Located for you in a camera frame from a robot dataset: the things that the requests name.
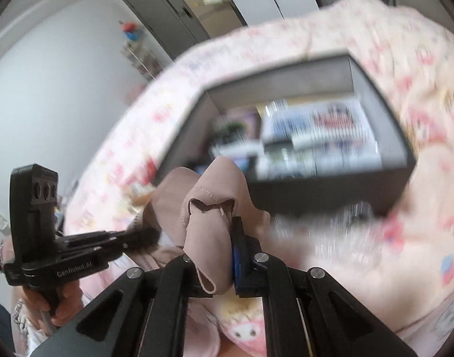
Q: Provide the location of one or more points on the person's left hand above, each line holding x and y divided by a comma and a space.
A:
69, 303

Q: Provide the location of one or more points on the white shelf rack with toys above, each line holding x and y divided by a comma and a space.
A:
141, 55

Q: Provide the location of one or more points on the pink printed blanket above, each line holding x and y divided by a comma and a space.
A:
416, 93

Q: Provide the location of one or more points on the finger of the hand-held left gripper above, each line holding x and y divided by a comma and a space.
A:
137, 237
97, 253

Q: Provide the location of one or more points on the grey wardrobe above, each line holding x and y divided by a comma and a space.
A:
163, 11

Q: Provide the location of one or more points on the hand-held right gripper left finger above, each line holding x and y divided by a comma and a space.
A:
175, 279

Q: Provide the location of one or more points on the purple packet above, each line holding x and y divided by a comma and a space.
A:
245, 122

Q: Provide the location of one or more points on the beige garment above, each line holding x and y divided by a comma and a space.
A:
208, 193

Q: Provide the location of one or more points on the white perforated plastic tray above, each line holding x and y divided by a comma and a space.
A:
323, 137

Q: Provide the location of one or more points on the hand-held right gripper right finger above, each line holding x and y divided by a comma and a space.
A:
236, 264

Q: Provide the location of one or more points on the black cardboard box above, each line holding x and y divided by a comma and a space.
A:
361, 189

